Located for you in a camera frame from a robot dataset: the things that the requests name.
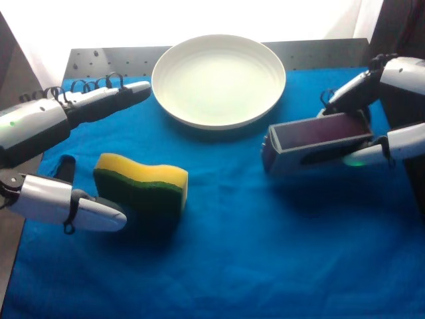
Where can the yellow and green sponge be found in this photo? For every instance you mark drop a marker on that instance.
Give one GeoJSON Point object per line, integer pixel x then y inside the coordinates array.
{"type": "Point", "coordinates": [142, 172]}

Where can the blue fabric bag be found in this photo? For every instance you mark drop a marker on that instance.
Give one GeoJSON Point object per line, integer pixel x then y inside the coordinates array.
{"type": "Point", "coordinates": [232, 232]}

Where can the purple small box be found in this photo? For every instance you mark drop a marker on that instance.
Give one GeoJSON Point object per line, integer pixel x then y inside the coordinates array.
{"type": "Point", "coordinates": [318, 133]}

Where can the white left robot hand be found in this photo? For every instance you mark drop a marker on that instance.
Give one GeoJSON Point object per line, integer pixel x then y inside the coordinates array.
{"type": "Point", "coordinates": [33, 116]}

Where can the white backdrop cloth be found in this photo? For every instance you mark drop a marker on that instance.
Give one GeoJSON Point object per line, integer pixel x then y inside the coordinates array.
{"type": "Point", "coordinates": [199, 16]}

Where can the cream round plate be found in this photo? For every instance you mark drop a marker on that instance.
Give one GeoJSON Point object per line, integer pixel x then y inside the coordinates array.
{"type": "Point", "coordinates": [219, 79]}

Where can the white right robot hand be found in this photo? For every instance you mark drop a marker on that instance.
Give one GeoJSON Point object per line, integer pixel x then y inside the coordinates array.
{"type": "Point", "coordinates": [405, 71]}

